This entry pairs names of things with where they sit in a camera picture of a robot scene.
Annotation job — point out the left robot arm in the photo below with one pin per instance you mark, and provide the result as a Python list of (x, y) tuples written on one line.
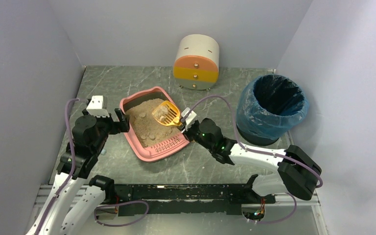
[(59, 216)]

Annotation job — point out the pink cat litter box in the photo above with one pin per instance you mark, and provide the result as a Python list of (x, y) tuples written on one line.
[(160, 150)]

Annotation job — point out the black bin with blue bag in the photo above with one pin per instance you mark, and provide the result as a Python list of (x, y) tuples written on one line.
[(268, 107)]

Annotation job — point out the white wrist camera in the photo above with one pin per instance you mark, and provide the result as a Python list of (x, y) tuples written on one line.
[(189, 118), (97, 106)]

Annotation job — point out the yellow litter scoop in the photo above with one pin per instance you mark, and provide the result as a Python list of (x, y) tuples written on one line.
[(167, 114)]

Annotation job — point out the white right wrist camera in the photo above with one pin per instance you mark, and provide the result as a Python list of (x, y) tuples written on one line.
[(189, 118)]

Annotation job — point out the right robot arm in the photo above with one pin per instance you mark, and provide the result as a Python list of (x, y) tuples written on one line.
[(291, 170)]

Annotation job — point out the beige cat litter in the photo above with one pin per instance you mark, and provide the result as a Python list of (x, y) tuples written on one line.
[(148, 131)]

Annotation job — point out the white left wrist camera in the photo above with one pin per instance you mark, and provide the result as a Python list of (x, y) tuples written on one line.
[(97, 106)]

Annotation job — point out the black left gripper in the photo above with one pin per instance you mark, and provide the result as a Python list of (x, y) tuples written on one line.
[(118, 120)]

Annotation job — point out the round pastel drawer cabinet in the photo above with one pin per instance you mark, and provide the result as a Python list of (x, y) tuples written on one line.
[(196, 66)]

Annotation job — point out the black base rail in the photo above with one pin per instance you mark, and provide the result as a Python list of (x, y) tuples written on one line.
[(186, 198)]

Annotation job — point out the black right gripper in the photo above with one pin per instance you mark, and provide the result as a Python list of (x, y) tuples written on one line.
[(188, 131)]

